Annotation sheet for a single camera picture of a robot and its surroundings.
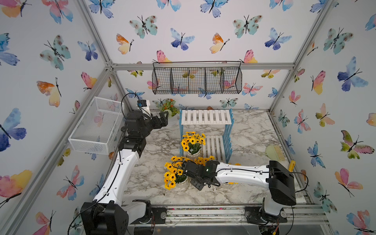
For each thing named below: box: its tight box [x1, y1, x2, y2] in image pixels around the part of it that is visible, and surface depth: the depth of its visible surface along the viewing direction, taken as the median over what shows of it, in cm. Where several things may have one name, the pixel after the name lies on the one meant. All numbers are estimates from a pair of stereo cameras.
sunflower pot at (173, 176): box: [163, 155, 189, 190], surface depth 74 cm
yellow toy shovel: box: [288, 159, 296, 173], surface depth 91 cm
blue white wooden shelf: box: [178, 108, 235, 164], surface depth 97 cm
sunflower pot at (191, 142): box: [181, 131, 207, 156], surface depth 86 cm
